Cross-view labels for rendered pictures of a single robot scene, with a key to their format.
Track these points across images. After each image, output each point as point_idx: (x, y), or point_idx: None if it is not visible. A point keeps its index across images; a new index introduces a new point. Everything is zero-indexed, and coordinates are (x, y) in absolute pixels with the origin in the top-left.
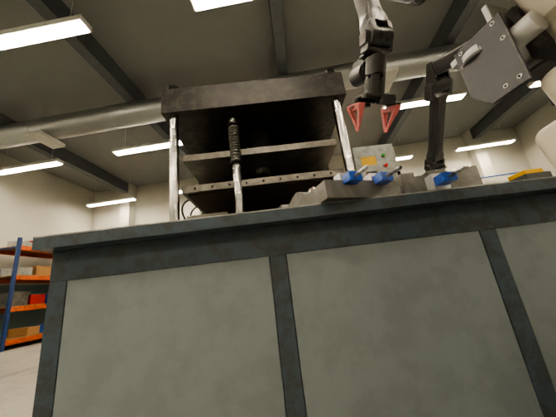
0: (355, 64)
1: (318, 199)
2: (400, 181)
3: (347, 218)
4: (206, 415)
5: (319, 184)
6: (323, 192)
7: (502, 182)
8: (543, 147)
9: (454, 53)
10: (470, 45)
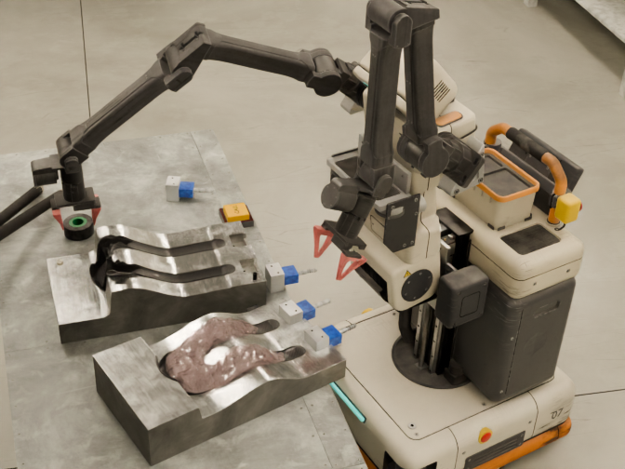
0: (345, 187)
1: (325, 381)
2: (263, 288)
3: None
4: None
5: (336, 364)
6: (339, 372)
7: (265, 245)
8: (394, 281)
9: (243, 54)
10: (399, 205)
